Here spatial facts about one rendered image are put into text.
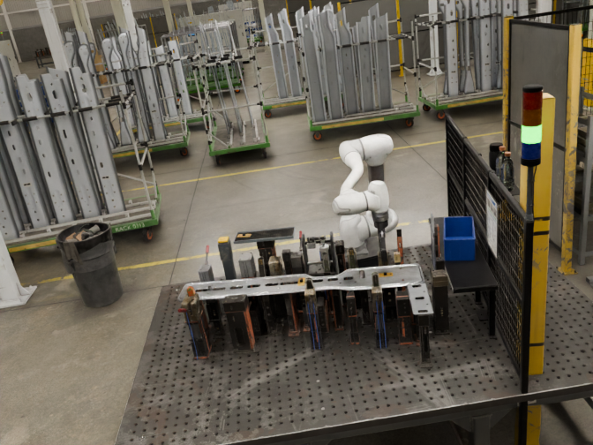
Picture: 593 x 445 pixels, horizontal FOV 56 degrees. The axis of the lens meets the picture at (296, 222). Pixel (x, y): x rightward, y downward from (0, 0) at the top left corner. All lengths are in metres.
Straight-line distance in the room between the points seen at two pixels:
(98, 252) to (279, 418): 3.06
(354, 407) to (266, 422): 0.41
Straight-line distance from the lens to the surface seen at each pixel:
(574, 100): 4.70
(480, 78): 10.89
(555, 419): 3.76
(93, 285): 5.49
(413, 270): 3.13
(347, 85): 10.06
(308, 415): 2.71
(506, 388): 2.83
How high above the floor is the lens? 2.52
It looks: 23 degrees down
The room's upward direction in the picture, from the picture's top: 8 degrees counter-clockwise
